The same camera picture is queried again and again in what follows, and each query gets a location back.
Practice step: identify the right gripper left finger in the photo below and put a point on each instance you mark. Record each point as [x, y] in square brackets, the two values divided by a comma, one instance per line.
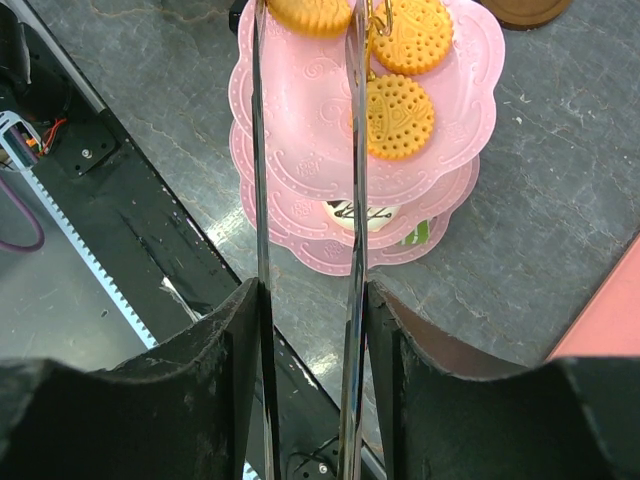
[178, 411]

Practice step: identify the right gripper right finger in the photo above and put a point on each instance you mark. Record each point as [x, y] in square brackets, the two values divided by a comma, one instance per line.
[448, 410]

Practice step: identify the green white cake slice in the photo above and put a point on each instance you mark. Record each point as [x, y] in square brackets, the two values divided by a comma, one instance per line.
[419, 235]

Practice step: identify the round biscuit top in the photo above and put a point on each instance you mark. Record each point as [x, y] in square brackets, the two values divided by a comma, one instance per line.
[400, 117]

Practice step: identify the round biscuit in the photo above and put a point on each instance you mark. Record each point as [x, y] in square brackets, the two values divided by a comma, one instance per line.
[420, 39]
[400, 117]
[313, 18]

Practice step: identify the pink three-tier cake stand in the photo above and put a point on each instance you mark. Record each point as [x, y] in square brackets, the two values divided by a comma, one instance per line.
[308, 135]

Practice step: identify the metal tongs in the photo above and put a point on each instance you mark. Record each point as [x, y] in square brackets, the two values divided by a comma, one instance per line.
[350, 431]

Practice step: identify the pink dessert tray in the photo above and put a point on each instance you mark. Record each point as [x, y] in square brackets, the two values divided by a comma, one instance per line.
[609, 324]

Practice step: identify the brown saucer right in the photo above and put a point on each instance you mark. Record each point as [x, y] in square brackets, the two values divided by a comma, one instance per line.
[525, 14]

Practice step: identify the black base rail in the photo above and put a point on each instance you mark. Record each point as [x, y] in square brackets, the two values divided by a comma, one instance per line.
[154, 261]

